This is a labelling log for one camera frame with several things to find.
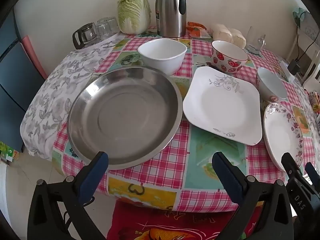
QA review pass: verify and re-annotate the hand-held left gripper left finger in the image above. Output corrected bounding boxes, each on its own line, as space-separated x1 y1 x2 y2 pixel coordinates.
27 151 109 240

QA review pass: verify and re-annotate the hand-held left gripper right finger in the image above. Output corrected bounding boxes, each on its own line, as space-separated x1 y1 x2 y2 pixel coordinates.
212 152 294 240

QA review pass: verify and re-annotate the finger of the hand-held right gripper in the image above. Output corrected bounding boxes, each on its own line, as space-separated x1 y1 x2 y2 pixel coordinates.
305 162 320 184
281 152 304 178

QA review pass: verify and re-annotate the round floral plate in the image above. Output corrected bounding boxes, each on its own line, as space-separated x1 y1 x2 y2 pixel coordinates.
263 102 304 173

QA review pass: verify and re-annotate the stainless steel basin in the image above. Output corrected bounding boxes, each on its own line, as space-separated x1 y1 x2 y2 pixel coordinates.
67 66 184 170

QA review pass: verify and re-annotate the white square plate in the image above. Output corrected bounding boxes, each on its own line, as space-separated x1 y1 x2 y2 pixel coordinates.
183 66 263 146

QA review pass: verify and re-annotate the small white bowl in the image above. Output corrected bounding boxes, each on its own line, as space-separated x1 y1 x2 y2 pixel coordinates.
257 67 288 103

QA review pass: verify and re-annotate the strawberry print bowl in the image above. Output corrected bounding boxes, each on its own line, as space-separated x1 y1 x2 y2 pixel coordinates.
211 40 249 74

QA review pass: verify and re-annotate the white square bowl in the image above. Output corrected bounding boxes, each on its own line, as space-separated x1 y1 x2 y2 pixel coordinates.
137 39 188 76

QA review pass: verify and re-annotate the pink checkered tablecloth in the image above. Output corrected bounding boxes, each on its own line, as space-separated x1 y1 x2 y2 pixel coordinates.
51 26 320 212

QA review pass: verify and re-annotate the yellow snack packet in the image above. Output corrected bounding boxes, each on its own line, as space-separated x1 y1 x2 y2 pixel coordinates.
309 91 320 113

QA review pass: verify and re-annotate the grey floral tablecloth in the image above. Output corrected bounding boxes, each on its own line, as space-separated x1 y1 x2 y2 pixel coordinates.
20 34 320 159

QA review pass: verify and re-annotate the green box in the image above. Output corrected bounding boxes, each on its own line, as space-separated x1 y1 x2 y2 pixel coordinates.
0 141 20 167

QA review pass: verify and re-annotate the white power strip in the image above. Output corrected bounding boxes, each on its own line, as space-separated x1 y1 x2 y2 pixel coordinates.
279 61 295 82

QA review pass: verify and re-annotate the black charger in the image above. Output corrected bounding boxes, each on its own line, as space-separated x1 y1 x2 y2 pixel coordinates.
287 59 300 75

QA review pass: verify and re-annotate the white chair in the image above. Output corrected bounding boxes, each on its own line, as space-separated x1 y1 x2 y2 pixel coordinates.
290 27 320 85

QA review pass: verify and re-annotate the blue cabinet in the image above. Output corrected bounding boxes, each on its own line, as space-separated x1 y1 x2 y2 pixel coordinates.
0 10 47 153

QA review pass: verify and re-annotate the clear glass mug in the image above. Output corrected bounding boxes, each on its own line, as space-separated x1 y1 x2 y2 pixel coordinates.
246 26 266 55

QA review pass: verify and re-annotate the pink board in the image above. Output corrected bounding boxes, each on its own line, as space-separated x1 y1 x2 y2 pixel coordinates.
21 35 48 79

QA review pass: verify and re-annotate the pale floral cushion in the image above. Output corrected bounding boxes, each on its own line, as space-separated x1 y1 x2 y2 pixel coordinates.
292 7 320 38

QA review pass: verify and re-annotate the bag of white steamed buns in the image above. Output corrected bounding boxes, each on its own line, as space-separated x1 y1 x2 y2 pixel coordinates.
209 23 247 48

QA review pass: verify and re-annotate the orange snack packet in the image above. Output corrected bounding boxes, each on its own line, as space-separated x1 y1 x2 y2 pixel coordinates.
187 21 212 39

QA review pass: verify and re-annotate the napa cabbage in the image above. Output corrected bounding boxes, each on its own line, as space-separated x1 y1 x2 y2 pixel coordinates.
117 0 152 34

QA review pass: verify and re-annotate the stainless steel thermos jug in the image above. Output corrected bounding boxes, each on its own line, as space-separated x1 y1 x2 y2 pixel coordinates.
155 0 187 38

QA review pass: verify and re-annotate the black charger cable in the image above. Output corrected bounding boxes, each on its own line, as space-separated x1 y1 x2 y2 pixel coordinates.
296 12 318 63

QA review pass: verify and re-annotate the glass teapot with black handle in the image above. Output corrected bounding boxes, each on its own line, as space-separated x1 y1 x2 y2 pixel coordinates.
72 22 100 50

